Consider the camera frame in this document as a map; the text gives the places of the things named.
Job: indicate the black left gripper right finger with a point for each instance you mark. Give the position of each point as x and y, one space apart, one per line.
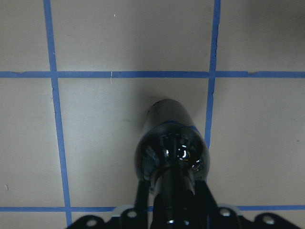
204 198

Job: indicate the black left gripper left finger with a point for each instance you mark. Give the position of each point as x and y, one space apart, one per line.
142 196

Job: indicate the dark wine bottle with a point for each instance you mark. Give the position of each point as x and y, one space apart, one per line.
171 157

